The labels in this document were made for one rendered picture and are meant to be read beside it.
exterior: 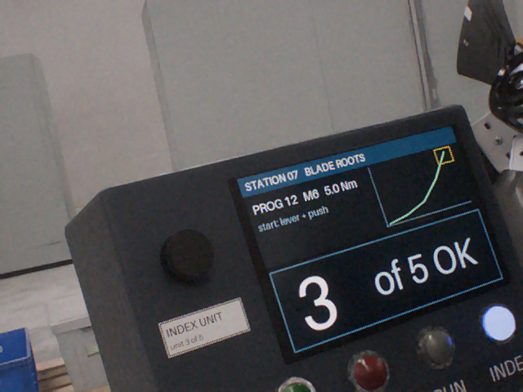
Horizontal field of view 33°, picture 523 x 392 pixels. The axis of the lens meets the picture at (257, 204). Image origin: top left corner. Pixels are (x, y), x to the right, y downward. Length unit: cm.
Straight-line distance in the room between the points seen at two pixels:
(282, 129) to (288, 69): 45
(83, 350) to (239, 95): 323
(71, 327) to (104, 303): 328
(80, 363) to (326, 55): 365
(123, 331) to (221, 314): 6
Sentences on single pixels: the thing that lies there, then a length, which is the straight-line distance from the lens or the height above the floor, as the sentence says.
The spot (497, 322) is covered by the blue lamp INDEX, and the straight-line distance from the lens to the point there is 57.
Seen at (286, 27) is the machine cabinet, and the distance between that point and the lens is 669.
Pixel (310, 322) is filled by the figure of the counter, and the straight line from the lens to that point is 51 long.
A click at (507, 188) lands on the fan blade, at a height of 108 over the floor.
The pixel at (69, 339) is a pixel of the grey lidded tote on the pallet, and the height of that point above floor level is 39.
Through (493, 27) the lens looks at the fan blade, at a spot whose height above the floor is 131.
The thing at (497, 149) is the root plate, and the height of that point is 112.
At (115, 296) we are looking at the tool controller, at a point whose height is 119.
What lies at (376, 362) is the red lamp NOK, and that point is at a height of 112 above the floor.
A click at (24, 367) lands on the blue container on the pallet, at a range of 384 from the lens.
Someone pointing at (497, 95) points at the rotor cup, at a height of 121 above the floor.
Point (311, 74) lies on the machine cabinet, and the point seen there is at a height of 128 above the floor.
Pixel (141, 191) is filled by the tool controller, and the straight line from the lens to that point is 49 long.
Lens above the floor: 129
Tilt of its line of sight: 8 degrees down
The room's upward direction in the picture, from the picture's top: 11 degrees counter-clockwise
